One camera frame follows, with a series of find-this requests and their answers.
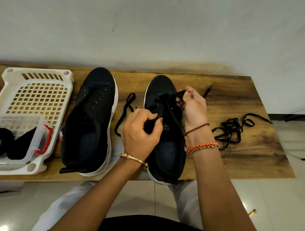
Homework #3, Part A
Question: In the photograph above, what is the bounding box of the person's left hand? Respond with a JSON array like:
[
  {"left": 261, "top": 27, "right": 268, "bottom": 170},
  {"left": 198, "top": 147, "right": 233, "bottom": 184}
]
[{"left": 121, "top": 108, "right": 165, "bottom": 163}]

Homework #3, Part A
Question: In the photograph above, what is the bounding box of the person's right hand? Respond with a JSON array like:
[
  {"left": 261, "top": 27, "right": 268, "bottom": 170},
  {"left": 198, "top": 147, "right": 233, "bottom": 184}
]
[{"left": 176, "top": 86, "right": 211, "bottom": 137}]

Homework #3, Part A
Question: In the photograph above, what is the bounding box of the black shoelace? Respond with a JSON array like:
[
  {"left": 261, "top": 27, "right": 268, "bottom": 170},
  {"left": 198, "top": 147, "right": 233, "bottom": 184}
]
[
  {"left": 114, "top": 84, "right": 214, "bottom": 138},
  {"left": 211, "top": 112, "right": 274, "bottom": 151}
]

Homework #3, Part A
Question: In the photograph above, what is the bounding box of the black sneaker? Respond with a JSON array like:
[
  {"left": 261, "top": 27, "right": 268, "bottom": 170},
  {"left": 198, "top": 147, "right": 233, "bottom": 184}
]
[
  {"left": 59, "top": 67, "right": 119, "bottom": 178},
  {"left": 142, "top": 74, "right": 188, "bottom": 186}
]

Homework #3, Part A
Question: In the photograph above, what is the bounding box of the person's right forearm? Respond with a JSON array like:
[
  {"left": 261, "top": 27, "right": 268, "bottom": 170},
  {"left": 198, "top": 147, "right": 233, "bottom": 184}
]
[{"left": 185, "top": 128, "right": 257, "bottom": 231}]

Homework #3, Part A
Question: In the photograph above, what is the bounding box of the person's left forearm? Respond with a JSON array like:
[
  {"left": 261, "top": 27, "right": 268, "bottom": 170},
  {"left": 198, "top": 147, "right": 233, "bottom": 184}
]
[{"left": 50, "top": 158, "right": 147, "bottom": 231}]

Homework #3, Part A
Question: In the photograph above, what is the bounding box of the person's black shirt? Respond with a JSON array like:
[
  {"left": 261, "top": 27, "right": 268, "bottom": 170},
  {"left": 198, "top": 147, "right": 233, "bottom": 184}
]
[{"left": 97, "top": 214, "right": 204, "bottom": 231}]

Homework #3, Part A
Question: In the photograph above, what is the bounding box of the black tripod stand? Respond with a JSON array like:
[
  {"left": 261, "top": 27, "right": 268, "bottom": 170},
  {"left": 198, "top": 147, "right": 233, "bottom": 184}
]
[{"left": 283, "top": 113, "right": 305, "bottom": 122}]

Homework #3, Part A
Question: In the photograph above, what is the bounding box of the white plastic lattice basket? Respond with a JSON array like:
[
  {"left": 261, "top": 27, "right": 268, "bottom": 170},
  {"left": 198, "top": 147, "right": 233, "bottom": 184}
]
[{"left": 0, "top": 67, "right": 74, "bottom": 176}]

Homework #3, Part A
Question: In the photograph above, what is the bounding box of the black rolled band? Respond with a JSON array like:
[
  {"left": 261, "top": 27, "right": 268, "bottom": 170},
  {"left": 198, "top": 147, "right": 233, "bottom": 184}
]
[
  {"left": 0, "top": 128, "right": 16, "bottom": 158},
  {"left": 8, "top": 127, "right": 38, "bottom": 161}
]

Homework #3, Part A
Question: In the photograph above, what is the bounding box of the white box under table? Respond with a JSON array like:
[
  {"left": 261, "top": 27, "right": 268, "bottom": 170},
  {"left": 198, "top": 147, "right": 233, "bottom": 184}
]
[{"left": 0, "top": 180, "right": 26, "bottom": 195}]

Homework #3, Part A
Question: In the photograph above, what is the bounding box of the gold bracelet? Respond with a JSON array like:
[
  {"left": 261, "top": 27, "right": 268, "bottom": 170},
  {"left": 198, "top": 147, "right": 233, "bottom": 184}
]
[{"left": 118, "top": 152, "right": 149, "bottom": 168}]

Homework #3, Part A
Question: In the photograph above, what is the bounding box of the orange braided bracelet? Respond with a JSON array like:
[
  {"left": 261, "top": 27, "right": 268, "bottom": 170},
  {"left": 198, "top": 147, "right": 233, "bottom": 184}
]
[{"left": 186, "top": 141, "right": 221, "bottom": 156}]

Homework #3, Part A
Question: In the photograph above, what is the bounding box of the clear container with red handles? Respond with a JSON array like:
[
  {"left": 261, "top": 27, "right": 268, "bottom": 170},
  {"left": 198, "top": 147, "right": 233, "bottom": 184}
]
[{"left": 0, "top": 113, "right": 55, "bottom": 166}]

